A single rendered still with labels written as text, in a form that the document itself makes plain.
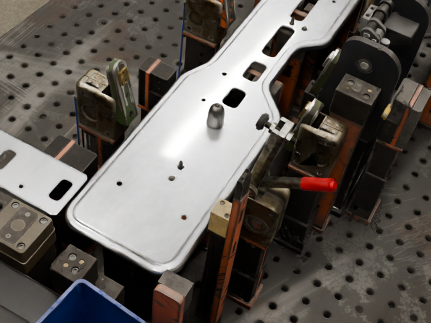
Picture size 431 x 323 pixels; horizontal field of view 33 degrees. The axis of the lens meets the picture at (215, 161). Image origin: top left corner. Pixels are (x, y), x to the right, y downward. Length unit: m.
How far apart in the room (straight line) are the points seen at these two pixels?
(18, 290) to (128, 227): 0.21
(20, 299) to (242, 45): 0.71
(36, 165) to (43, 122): 0.47
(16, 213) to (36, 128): 0.60
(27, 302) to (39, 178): 0.25
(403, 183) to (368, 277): 0.28
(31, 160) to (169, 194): 0.25
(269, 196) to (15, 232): 0.41
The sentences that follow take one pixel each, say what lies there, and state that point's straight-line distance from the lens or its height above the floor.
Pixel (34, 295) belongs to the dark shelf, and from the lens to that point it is 1.11.
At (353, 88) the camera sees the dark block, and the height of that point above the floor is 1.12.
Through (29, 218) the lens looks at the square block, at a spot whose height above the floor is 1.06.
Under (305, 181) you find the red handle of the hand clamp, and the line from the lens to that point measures 1.13.
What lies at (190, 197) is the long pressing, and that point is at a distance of 1.24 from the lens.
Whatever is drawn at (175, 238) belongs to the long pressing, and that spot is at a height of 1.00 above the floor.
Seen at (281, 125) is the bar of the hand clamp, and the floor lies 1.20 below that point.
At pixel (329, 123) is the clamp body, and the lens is 1.29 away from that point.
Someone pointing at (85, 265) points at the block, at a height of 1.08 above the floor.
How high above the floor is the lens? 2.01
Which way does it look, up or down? 51 degrees down
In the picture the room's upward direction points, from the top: 9 degrees clockwise
